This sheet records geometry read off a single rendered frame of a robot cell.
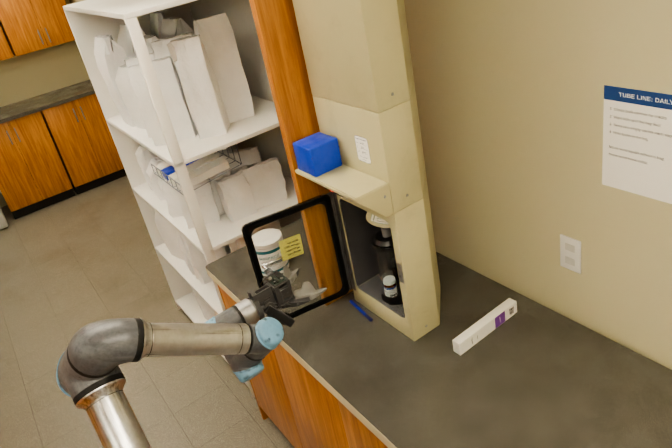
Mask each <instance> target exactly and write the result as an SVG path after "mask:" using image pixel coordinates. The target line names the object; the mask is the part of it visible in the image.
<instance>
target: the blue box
mask: <svg viewBox="0 0 672 448"><path fill-rule="evenodd" d="M293 148H294V152H295V156H296V161H297V165H298V169H299V170H301V171H303V172H305V173H308V174H310V175H312V176H314V177H318V176H320V175H322V174H325V173H327V172H329V171H331V170H333V169H335V168H337V167H340V166H342V160H341V155H340V150H339V145H338V139H337V138H335V137H332V136H330V135H327V134H324V133H321V132H317V133H315V134H313V135H310V136H308V137H305V138H303V139H301V140H298V141H296V142H294V143H293Z"/></svg>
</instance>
